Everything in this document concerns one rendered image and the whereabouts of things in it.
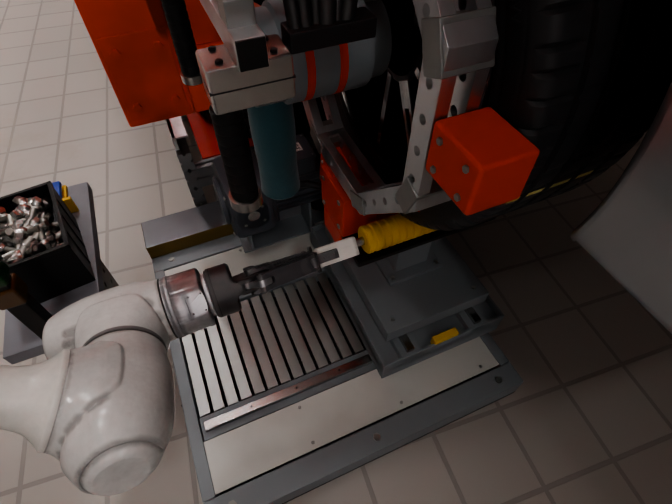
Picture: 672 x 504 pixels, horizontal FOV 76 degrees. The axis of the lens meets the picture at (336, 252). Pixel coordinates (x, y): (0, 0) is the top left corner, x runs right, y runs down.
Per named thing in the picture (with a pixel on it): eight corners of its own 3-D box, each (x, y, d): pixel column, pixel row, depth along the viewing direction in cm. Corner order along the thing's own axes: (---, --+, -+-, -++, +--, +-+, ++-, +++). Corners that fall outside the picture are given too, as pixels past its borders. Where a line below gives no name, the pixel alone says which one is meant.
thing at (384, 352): (495, 330, 120) (506, 313, 113) (381, 380, 111) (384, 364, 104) (407, 212, 149) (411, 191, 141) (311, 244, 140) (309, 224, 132)
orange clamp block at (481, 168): (474, 153, 54) (520, 199, 49) (420, 169, 52) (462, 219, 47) (490, 103, 49) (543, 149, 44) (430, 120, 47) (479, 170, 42)
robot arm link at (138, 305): (178, 314, 68) (186, 372, 58) (73, 350, 65) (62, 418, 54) (153, 259, 62) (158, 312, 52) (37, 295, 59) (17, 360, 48)
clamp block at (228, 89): (297, 98, 47) (293, 50, 43) (215, 117, 44) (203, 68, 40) (282, 75, 50) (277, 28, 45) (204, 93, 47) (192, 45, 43)
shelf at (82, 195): (109, 332, 82) (102, 324, 80) (11, 365, 78) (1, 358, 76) (92, 190, 107) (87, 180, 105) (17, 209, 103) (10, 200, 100)
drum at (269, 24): (390, 99, 68) (401, 3, 57) (262, 131, 63) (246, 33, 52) (353, 58, 76) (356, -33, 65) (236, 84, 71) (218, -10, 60)
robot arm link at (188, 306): (178, 345, 58) (221, 330, 59) (155, 282, 56) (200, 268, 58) (181, 329, 66) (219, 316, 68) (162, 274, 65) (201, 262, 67)
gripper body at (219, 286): (216, 312, 67) (272, 293, 70) (217, 325, 59) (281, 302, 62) (200, 267, 66) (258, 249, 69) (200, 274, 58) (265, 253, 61)
